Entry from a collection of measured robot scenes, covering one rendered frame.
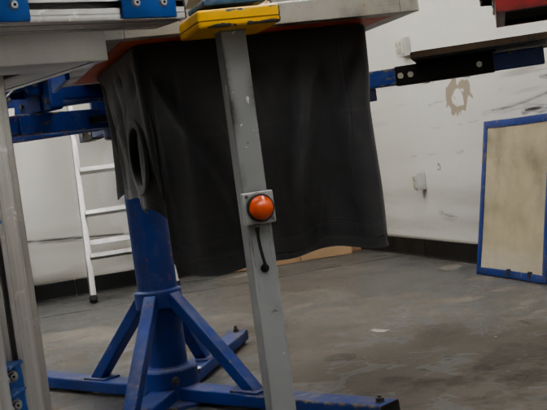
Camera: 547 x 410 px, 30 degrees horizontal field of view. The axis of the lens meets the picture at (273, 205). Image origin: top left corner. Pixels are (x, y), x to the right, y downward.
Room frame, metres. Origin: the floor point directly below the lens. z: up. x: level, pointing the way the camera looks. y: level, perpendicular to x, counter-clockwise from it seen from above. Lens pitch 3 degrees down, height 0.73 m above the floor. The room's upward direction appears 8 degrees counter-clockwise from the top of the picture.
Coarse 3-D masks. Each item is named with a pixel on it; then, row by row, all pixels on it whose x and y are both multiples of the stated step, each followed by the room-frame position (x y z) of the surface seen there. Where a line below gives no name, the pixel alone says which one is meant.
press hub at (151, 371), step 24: (96, 120) 3.00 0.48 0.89; (144, 216) 3.11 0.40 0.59; (144, 240) 3.11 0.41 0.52; (168, 240) 3.16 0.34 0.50; (144, 264) 3.12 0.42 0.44; (168, 264) 3.14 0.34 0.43; (144, 288) 3.12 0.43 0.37; (168, 288) 3.13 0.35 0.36; (168, 312) 3.12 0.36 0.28; (168, 336) 3.12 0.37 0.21; (168, 360) 3.11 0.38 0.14; (192, 360) 3.20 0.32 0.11; (168, 384) 3.09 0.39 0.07; (192, 384) 3.12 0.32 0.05; (168, 408) 3.02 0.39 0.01
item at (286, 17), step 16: (304, 0) 1.81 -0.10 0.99; (320, 0) 1.82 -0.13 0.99; (336, 0) 1.83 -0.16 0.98; (352, 0) 1.84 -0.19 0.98; (368, 0) 1.85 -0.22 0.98; (384, 0) 1.86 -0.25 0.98; (400, 0) 1.87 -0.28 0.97; (416, 0) 1.88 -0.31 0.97; (288, 16) 1.80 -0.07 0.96; (304, 16) 1.81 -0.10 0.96; (320, 16) 1.82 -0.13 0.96; (336, 16) 1.83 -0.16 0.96; (352, 16) 1.84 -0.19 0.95; (368, 16) 1.87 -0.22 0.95; (400, 16) 1.93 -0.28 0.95; (112, 32) 1.71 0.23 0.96; (128, 32) 1.72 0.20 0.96; (144, 32) 1.73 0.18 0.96; (160, 32) 1.74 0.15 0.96; (176, 32) 1.74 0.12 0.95; (112, 48) 1.83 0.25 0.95
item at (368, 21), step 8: (384, 16) 1.90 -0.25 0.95; (304, 24) 1.86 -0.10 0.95; (312, 24) 1.87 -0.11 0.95; (320, 24) 1.89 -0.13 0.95; (328, 24) 1.91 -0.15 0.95; (336, 24) 1.93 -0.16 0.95; (344, 24) 1.94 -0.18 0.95; (368, 24) 2.00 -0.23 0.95; (264, 32) 1.89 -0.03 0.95; (272, 32) 1.90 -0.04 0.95
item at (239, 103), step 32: (192, 32) 1.55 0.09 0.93; (224, 32) 1.57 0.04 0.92; (256, 32) 1.64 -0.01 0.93; (224, 64) 1.57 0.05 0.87; (224, 96) 1.60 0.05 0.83; (256, 128) 1.58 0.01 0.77; (256, 160) 1.58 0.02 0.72; (256, 192) 1.56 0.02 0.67; (256, 224) 1.56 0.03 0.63; (256, 256) 1.57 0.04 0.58; (256, 288) 1.57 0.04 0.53; (256, 320) 1.59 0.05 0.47; (288, 352) 1.58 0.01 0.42; (288, 384) 1.58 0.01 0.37
